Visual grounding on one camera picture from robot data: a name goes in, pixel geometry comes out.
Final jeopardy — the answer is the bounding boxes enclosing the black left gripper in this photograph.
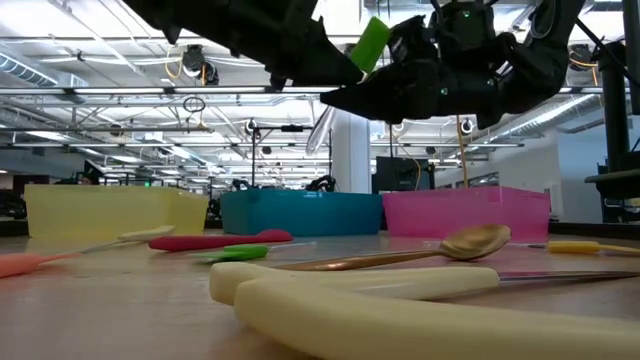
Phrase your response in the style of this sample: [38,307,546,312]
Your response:
[234,0,365,92]

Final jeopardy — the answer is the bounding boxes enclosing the long ceiling light bar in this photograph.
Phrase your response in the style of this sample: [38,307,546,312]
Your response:
[0,86,631,96]

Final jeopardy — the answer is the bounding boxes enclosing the cream-handled table knife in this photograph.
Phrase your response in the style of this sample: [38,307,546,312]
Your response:
[79,225,177,254]
[208,262,640,307]
[234,278,640,360]

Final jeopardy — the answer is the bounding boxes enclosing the orange clear-handled mini spatula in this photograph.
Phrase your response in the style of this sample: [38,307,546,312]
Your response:
[0,251,82,280]

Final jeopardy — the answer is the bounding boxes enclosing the green clear-handled mini spatula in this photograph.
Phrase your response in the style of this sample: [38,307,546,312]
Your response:
[306,16,392,156]
[189,242,319,265]

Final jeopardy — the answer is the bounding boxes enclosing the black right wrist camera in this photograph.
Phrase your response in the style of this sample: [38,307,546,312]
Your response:
[388,14,434,66]

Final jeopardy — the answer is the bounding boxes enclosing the gold metal spoon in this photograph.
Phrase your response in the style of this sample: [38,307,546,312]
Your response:
[274,223,514,273]

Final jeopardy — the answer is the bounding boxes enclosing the black ceiling cord reel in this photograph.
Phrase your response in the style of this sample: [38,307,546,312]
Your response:
[180,44,220,87]
[568,43,600,71]

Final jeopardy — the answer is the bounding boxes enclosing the black coiled cable loop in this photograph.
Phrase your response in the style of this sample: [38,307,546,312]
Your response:
[182,95,207,114]

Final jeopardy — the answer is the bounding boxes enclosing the black upright post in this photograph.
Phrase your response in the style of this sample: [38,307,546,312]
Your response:
[622,0,640,116]

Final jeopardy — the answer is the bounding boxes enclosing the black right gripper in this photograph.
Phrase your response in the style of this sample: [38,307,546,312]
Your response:
[319,2,511,125]

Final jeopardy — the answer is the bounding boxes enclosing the pink plastic bin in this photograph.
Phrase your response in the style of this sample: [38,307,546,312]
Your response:
[382,186,552,244]

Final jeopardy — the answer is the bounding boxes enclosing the black monitor box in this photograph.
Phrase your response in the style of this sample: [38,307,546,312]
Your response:
[371,156,436,194]

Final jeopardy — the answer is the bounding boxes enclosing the grey side desk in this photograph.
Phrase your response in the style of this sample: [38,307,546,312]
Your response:
[583,168,640,224]

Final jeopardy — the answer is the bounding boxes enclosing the blue plastic bin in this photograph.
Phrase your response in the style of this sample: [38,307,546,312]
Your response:
[220,189,384,237]

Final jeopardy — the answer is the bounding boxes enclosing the black monitor stand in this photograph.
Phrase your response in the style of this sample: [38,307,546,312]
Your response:
[598,42,632,174]

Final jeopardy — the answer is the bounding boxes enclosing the red silicone spatula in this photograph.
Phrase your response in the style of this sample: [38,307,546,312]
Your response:
[148,229,295,253]

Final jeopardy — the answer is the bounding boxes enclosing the yellow-handled kitchen tool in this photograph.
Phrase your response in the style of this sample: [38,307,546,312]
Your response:
[527,240,640,257]

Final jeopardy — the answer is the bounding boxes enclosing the white building pillar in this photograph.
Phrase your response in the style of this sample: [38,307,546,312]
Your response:
[331,112,372,195]

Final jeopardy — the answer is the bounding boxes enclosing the yellow hanging cable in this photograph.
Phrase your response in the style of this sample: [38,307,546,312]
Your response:
[455,114,470,189]

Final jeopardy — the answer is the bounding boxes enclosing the black aluminium table frame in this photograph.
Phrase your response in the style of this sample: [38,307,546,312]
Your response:
[0,218,640,240]

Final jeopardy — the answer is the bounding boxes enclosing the yellow plastic bin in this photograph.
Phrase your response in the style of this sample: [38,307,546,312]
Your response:
[24,184,210,240]

